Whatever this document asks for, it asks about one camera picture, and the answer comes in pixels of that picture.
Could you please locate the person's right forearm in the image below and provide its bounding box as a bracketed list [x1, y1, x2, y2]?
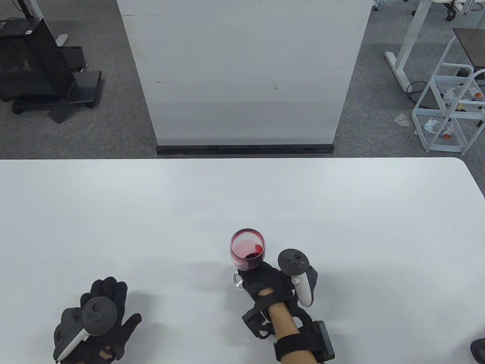
[267, 298, 318, 364]

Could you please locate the person's right hand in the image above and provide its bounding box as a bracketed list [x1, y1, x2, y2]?
[239, 261, 305, 308]

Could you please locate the aluminium frame with casters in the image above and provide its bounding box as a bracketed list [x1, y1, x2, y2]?
[432, 0, 485, 22]

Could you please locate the grey and white right controller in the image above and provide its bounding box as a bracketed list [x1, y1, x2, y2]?
[278, 248, 319, 308]

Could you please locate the white metal cart frame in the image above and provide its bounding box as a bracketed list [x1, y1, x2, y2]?
[411, 36, 485, 154]

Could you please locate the grey and white controller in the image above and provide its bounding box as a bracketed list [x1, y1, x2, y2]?
[278, 248, 319, 308]
[53, 297, 118, 361]

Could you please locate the black equipment stand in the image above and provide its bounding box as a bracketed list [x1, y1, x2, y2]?
[0, 17, 76, 103]

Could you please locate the dark shoe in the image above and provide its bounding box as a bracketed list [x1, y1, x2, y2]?
[470, 337, 485, 362]

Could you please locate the grey and white left controller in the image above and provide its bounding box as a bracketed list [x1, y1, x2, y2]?
[53, 297, 118, 361]

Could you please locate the small black box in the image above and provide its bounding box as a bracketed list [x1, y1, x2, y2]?
[61, 46, 88, 72]

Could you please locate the white partition board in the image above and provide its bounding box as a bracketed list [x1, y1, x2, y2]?
[116, 0, 374, 146]

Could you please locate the black floor cable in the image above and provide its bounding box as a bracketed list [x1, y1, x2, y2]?
[406, 81, 430, 103]

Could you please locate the black wheeled cart platform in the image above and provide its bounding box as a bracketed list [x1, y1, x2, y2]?
[11, 70, 103, 115]

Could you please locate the black flat floor piece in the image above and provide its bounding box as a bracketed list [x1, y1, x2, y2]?
[47, 99, 76, 124]

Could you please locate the white table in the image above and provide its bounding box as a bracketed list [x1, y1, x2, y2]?
[0, 157, 485, 364]

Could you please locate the white desk leg frame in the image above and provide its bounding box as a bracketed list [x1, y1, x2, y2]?
[385, 0, 434, 91]

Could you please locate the person's left hand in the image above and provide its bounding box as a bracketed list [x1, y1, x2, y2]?
[53, 277, 142, 364]

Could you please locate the clear wine glass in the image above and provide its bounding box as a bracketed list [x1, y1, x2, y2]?
[230, 228, 265, 293]

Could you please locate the dark brown board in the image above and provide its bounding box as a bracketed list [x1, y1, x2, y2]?
[453, 27, 485, 71]

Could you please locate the black partition base bar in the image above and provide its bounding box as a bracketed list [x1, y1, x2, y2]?
[156, 143, 335, 156]

